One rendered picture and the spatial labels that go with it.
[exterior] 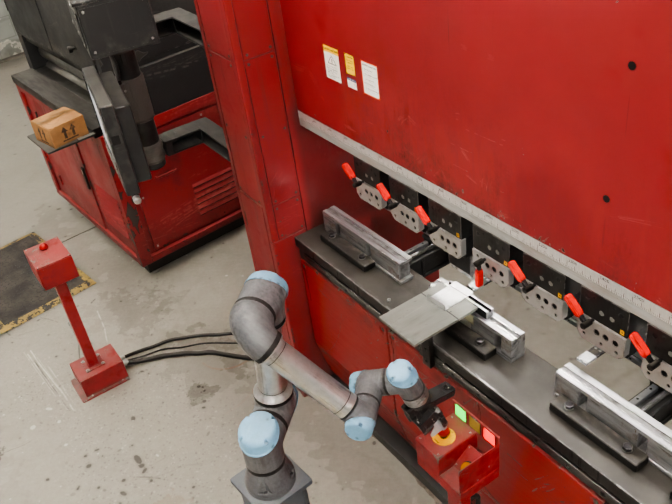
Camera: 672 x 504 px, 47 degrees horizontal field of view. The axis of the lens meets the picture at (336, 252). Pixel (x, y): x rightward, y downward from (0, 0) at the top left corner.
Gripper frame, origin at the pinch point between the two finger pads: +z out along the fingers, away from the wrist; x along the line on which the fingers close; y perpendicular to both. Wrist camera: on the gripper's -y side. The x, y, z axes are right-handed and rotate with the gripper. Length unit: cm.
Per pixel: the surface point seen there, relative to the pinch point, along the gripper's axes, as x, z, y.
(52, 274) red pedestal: -182, -15, 66
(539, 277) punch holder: 9, -33, -43
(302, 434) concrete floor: -94, 76, 33
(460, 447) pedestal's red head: 5.3, 7.0, 0.6
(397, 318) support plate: -31.2, -12.9, -14.3
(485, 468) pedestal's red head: 14.6, 9.2, 0.0
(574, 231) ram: 20, -52, -50
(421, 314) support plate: -27.5, -10.6, -20.7
